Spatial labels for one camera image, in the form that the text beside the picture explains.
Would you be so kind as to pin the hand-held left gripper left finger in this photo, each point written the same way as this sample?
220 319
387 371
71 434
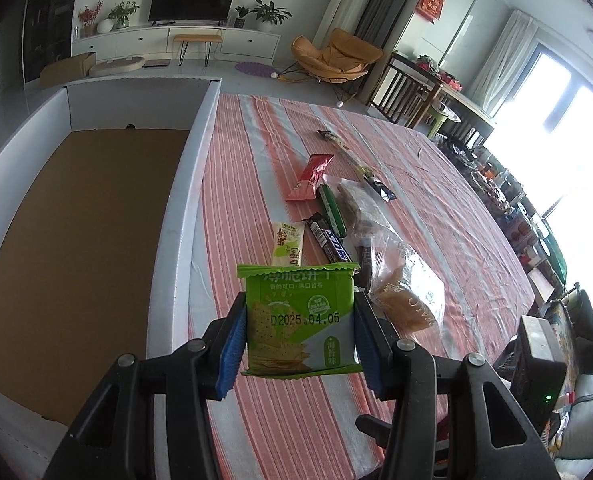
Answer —
231 347

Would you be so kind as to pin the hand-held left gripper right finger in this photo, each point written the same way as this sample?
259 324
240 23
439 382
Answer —
369 355

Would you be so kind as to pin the green cracker packet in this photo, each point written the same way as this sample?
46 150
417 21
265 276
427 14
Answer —
296 320

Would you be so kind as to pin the clear bag of bread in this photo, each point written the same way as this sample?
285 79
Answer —
401 290

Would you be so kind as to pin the cream and green snack packet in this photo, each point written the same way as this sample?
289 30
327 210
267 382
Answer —
286 245

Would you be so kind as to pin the dark chocolate bar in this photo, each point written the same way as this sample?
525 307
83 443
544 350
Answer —
326 237

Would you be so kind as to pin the large white cardboard box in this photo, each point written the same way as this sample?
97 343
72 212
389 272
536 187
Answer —
76 240

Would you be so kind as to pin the patterned cushion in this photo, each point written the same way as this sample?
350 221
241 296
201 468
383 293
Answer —
564 330

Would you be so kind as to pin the light grey sofa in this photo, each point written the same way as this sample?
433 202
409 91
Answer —
589 420

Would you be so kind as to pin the small dark snack packet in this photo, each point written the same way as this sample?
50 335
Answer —
364 265

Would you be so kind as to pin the clear bag of brown cakes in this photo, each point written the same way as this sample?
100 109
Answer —
364 210

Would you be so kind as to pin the green sausage stick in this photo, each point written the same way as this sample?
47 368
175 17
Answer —
332 210

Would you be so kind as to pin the red and grey striped cloth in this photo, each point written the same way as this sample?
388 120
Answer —
256 185

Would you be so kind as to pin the row of cluttered household goods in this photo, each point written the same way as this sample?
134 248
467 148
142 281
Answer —
501 195

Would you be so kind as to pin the red snack packet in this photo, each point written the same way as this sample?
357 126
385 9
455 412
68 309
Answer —
309 175

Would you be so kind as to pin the long thin snack stick packet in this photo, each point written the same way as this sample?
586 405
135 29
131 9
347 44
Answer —
349 155

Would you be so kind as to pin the bright window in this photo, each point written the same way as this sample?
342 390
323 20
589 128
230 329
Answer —
566 150

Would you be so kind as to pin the green plastic stool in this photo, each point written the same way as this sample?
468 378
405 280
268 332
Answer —
440 119

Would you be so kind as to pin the dark wooden chair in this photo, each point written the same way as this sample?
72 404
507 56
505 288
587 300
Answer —
401 87

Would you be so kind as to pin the wooden dining table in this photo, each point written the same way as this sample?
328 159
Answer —
469 102

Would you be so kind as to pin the purple floor mat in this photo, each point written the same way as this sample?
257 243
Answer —
254 68

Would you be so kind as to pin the orange lounge chair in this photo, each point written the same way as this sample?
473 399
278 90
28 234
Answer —
336 57

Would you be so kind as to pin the round beige floor cushion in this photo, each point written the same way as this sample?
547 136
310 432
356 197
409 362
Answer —
116 66

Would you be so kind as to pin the white television cabinet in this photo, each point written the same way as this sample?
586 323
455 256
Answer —
249 42

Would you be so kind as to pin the wooden stool with metal legs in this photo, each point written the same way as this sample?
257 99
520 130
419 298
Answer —
196 38

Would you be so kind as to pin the white sheer curtain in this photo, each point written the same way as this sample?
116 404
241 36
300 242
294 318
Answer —
506 55

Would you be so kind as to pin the brown cardboard box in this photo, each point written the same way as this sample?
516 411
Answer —
66 70

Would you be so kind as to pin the small potted plant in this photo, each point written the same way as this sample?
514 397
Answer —
241 15

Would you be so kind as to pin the large potted plant white pot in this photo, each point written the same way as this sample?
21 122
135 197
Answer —
267 12

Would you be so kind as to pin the grey curtain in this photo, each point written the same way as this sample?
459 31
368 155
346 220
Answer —
381 10

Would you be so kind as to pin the round white vase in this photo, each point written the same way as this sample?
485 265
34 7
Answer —
105 25

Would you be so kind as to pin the black television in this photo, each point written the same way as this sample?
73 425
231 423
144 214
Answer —
191 2

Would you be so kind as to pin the standing air conditioner with cover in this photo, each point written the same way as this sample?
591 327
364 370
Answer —
346 5

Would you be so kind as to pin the leafy green potted plant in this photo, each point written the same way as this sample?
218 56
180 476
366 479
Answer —
122 12

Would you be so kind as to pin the red flowers in vase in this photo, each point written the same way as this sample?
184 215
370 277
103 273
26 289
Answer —
89 15

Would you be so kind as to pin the red wall hanging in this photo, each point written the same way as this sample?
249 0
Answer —
432 4

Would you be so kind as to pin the dark wall cabinet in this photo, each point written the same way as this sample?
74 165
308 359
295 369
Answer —
51 15

